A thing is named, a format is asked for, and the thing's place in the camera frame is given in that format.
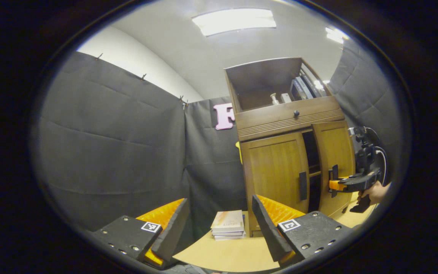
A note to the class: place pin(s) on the small white box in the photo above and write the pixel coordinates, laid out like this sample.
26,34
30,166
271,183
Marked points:
286,98

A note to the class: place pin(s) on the large ceiling light panel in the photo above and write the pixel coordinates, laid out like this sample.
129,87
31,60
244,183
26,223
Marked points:
234,21

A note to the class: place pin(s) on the wooden double-door shoe cabinet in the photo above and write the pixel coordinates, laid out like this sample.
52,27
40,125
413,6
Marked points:
264,76

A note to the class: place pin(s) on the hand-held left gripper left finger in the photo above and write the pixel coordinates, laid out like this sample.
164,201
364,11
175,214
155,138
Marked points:
171,232

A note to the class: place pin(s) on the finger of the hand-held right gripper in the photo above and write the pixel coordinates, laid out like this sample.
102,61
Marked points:
335,185

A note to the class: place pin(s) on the black backdrop cloth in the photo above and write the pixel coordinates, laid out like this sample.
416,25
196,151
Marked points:
108,152

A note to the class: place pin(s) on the wooden cabinet door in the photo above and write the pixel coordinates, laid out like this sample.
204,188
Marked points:
335,148
276,167

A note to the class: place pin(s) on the small white bottle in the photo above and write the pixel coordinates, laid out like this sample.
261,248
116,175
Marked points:
274,100

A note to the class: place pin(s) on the small ceiling light panel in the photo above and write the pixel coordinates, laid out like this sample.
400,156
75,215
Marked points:
335,35

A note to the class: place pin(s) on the beige cover book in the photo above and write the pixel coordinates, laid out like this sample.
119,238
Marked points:
227,220

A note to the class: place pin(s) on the small metal clip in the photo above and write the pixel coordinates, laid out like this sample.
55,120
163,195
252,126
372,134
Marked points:
183,101

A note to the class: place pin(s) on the white book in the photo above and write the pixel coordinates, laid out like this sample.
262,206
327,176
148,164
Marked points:
228,233
228,238

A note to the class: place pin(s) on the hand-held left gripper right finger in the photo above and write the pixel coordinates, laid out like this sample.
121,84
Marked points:
268,232

